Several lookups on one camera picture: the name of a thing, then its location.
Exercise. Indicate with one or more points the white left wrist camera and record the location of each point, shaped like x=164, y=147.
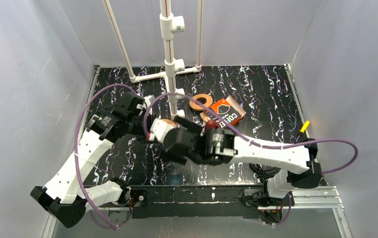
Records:
x=148, y=100

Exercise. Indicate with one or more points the red and black carafe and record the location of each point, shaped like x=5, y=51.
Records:
x=212, y=124

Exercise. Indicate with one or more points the aluminium frame rail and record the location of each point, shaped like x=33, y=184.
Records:
x=225, y=201

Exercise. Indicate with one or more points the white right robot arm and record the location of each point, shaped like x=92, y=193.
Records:
x=217, y=146

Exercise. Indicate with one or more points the orange coffee filter package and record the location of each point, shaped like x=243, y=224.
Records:
x=229, y=110

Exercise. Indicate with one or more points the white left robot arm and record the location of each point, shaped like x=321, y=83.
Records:
x=64, y=196

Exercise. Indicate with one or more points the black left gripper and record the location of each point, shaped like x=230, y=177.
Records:
x=139, y=107

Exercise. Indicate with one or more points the yellow marker pen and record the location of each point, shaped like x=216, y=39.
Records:
x=304, y=127

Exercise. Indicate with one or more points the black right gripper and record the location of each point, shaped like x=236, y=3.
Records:
x=171, y=144

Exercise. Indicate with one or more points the white PVC pipe stand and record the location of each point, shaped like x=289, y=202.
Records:
x=169, y=26

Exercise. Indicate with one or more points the wooden ring dripper holder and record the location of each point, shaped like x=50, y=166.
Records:
x=167, y=124

